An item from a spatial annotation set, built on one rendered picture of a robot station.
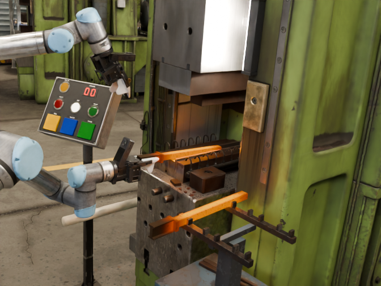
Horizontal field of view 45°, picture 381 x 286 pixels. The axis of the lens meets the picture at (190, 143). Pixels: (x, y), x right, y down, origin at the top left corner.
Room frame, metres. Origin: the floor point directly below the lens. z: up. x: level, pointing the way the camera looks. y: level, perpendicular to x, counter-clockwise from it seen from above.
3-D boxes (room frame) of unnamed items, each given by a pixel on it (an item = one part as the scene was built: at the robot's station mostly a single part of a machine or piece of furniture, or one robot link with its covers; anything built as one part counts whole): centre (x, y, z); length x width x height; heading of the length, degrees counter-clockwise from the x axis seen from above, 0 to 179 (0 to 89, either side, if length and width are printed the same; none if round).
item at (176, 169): (1.88, -0.08, 0.96); 0.42 x 0.20 x 0.09; 131
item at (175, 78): (1.88, -0.08, 1.32); 0.42 x 0.20 x 0.10; 131
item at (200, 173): (1.65, -0.08, 0.95); 0.12 x 0.08 x 0.06; 131
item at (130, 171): (1.58, 0.24, 0.99); 0.12 x 0.08 x 0.09; 131
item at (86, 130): (1.96, 0.47, 1.01); 0.07 x 0.05 x 0.07; 66
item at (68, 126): (2.00, 0.56, 1.01); 0.07 x 0.05 x 0.07; 66
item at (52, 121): (2.04, 0.65, 1.01); 0.07 x 0.05 x 0.07; 66
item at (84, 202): (1.48, 0.38, 0.90); 0.11 x 0.08 x 0.11; 62
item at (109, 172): (1.52, 0.30, 1.00); 0.08 x 0.05 x 0.08; 41
